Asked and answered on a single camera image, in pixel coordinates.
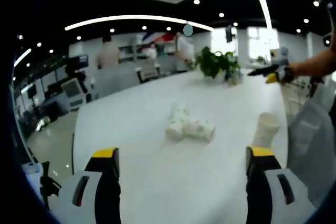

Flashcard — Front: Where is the hanging dark screen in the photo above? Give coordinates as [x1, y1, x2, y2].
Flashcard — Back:
[225, 24, 234, 43]

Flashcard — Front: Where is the curved ceiling light strip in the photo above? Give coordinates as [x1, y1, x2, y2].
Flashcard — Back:
[245, 0, 274, 29]
[64, 15, 215, 32]

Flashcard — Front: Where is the green potted plant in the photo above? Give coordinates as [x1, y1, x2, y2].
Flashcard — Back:
[194, 47, 244, 86]

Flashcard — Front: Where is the dark monitor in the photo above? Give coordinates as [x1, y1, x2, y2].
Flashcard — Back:
[68, 55, 89, 68]

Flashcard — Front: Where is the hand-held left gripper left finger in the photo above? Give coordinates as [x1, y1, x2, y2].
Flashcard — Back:
[58, 147, 122, 224]

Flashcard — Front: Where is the black tripod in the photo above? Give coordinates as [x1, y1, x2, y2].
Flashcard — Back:
[39, 161, 62, 209]

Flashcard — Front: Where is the white office chair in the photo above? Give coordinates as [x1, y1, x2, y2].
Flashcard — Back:
[60, 77, 89, 109]

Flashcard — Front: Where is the pile of paper cups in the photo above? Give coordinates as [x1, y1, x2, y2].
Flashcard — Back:
[164, 102, 216, 143]

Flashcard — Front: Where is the printed paper cup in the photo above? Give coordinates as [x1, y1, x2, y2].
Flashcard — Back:
[252, 112, 281, 148]

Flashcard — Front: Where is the grey partition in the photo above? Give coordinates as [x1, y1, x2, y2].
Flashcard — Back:
[93, 63, 140, 99]

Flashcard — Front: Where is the white table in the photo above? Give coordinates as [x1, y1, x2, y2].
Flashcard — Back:
[72, 69, 289, 224]

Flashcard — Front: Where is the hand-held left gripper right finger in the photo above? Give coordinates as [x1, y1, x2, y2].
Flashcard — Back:
[245, 146, 316, 224]

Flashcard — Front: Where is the grey chair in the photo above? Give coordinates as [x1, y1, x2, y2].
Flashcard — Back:
[287, 98, 336, 206]

